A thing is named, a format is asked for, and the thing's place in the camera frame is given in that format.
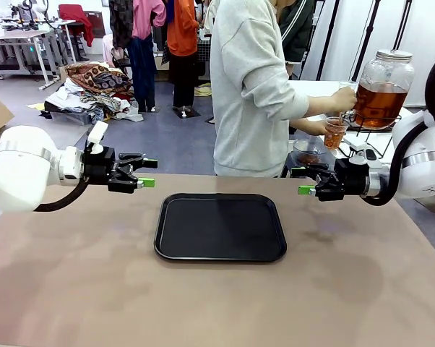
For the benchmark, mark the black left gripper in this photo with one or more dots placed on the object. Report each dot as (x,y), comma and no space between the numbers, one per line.
(98,166)

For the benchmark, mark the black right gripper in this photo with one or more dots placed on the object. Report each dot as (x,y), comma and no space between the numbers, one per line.
(351,179)

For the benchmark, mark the clear plastic cup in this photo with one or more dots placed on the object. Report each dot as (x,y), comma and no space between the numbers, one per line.
(335,139)

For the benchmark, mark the person's right forearm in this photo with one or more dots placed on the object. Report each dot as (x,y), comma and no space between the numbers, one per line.
(318,105)

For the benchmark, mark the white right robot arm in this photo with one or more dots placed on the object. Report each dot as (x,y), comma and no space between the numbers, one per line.
(427,177)

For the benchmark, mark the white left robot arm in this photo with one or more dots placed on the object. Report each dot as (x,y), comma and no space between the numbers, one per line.
(22,166)

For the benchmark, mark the person's left forearm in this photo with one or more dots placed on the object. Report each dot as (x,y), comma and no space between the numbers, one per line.
(308,126)

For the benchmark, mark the glass drink dispenser jar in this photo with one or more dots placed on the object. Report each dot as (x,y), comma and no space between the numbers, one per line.
(380,105)

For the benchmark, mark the person's left hand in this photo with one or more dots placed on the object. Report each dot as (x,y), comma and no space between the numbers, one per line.
(330,127)

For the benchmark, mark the person's right hand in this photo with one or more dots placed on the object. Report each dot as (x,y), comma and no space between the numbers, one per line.
(344,99)

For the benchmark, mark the clear glass bowl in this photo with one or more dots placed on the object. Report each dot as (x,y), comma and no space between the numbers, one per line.
(309,157)

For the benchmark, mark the person in grey sweatshirt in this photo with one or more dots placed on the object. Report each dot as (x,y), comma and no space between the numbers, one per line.
(246,108)

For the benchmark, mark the white side table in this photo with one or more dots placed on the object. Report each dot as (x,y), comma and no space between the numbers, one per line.
(322,86)

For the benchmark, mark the black plastic serving tray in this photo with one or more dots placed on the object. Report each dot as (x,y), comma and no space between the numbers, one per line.
(221,227)

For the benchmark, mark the pile of patterned clothes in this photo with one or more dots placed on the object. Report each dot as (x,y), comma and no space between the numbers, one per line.
(94,83)

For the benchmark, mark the yellow cloth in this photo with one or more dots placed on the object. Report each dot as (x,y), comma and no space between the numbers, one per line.
(203,90)

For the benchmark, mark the bystander in dark green jacket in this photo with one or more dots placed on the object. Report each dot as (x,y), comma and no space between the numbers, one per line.
(297,36)

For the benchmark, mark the black tripod leg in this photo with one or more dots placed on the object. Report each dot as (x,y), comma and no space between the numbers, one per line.
(367,36)
(327,36)

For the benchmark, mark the silver metal jar lid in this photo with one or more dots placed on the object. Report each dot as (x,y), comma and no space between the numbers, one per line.
(394,55)

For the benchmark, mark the red cloth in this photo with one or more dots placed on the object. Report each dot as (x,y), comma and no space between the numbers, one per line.
(78,20)

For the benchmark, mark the grey workshop desk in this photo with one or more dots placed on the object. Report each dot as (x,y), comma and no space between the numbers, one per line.
(15,36)

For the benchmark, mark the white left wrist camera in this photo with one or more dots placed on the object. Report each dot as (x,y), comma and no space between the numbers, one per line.
(98,132)

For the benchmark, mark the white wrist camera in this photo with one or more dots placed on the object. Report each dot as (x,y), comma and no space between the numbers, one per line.
(98,132)
(362,153)

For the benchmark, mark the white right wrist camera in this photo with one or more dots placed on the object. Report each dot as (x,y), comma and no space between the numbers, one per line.
(362,153)

